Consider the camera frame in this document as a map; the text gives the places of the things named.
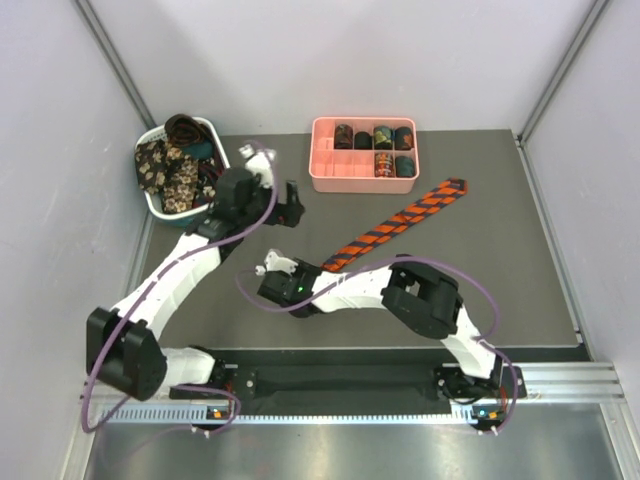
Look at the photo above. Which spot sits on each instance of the teal white laundry basket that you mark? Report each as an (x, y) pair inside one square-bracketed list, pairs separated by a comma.
[(153, 201)]

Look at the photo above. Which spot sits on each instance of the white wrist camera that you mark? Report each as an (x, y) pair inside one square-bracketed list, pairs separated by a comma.
[(276, 261), (259, 162)]

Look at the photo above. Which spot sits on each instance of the dark brown rolled tie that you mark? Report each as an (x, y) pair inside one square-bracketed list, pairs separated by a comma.
[(183, 131)]

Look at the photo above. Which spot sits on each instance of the black rolled tie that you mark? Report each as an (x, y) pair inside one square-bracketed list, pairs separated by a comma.
[(362, 140)]

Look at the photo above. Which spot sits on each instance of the dark red floral rolled tie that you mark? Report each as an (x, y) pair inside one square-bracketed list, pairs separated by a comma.
[(343, 136)]

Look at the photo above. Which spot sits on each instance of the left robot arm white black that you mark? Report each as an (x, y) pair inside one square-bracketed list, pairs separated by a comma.
[(122, 347)]

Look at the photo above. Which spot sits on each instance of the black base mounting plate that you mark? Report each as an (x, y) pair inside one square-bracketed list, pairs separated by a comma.
[(340, 381)]

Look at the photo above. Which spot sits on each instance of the dark teal tie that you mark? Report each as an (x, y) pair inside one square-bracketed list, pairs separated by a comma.
[(201, 151)]

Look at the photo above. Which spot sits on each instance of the red orange patterned rolled tie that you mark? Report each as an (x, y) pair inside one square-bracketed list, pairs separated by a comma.
[(384, 164)]

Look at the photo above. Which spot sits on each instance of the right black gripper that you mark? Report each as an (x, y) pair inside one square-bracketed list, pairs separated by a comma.
[(303, 267)]

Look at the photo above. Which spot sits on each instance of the dark red striped tie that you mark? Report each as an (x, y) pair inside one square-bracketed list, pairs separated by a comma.
[(208, 174)]

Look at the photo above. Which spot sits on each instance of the green yellow leaf rolled tie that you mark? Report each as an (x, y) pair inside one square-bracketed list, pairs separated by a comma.
[(383, 137)]

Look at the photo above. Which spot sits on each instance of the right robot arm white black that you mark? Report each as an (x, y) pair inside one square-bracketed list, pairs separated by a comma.
[(421, 297)]

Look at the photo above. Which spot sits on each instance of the teal orange leaf rolled tie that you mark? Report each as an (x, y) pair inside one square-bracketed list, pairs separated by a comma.
[(403, 138)]

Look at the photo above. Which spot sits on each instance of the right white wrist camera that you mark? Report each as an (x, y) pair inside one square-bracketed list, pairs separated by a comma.
[(276, 261)]

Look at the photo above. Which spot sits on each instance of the grey slotted cable duct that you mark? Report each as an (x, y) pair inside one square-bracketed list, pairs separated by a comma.
[(218, 413)]

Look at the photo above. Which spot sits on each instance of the orange navy striped tie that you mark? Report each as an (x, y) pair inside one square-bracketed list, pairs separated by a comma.
[(424, 207)]

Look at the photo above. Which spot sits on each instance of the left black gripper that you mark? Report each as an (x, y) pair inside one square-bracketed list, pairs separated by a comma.
[(287, 215)]

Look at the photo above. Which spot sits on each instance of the pink compartment organizer box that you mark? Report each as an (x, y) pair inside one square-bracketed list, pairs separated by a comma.
[(352, 171)]

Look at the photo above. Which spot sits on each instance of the dark green rolled tie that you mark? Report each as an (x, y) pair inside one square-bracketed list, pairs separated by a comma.
[(405, 166)]

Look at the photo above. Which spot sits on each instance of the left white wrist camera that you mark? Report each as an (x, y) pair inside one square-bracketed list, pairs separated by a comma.
[(259, 162)]

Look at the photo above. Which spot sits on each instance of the brown floral tie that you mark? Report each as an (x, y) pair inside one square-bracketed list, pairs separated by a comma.
[(164, 169)]

